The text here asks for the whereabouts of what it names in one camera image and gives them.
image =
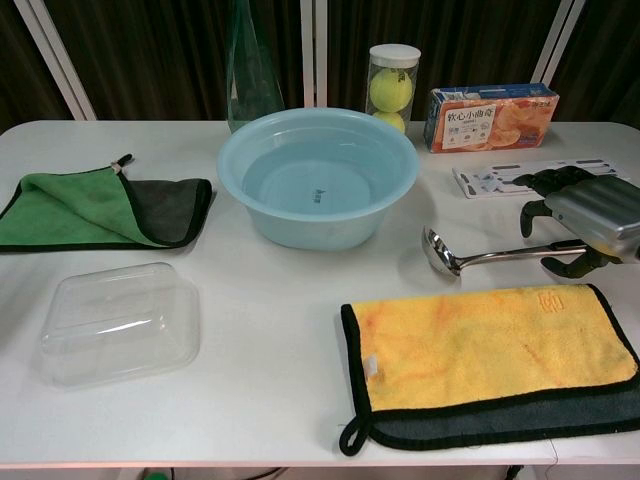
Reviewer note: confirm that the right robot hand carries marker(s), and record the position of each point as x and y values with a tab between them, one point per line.
595	215

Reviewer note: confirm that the stainless steel ladle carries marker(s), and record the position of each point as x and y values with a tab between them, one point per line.
440	250

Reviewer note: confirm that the flat white product package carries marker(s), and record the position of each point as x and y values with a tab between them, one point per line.
480	180

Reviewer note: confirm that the orange and blue cookie box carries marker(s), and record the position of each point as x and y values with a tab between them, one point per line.
490	120

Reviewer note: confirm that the dark green curtain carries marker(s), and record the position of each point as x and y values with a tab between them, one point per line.
450	30
165	55
610	65
25	75

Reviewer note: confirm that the yellow and grey microfibre cloth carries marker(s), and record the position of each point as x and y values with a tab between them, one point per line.
480	345

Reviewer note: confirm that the yellow tennis ball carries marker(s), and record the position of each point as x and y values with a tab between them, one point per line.
390	122
391	90

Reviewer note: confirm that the clear tennis ball can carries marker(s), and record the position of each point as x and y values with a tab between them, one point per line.
395	55

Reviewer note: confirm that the light blue plastic basin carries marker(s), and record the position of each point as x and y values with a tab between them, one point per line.
315	180

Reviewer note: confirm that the clear green spray bottle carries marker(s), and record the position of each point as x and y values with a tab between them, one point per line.
252	85

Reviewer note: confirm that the clear plastic food container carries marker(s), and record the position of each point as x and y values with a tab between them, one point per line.
120	325

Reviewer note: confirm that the green and grey microfibre cloth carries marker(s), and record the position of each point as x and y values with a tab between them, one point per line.
65	210

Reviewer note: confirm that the white partition post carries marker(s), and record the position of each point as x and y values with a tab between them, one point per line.
55	60
314	55
560	50

